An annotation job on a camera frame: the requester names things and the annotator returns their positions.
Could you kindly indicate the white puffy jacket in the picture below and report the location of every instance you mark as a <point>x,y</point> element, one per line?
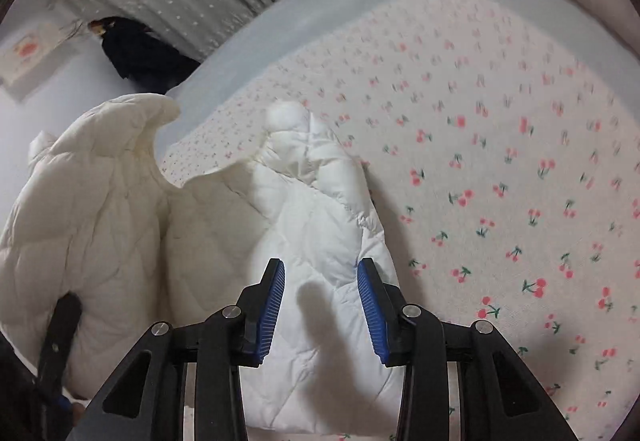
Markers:
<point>100,221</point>

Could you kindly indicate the cherry print blanket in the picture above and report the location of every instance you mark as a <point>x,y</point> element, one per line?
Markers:
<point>500,121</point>

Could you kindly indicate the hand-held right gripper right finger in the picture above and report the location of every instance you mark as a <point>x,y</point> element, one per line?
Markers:
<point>372,311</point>

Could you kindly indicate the white card with pink print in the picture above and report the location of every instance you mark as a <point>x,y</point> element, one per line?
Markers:
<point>27,53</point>

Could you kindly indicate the dark garment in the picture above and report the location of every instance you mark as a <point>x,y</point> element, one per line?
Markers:
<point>140,56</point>

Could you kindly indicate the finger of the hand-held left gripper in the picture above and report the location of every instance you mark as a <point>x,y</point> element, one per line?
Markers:
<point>60,336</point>

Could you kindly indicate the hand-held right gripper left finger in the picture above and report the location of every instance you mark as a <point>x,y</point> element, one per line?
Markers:
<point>270,311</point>

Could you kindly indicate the grey bed sheet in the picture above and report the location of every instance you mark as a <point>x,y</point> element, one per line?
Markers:
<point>280,36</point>

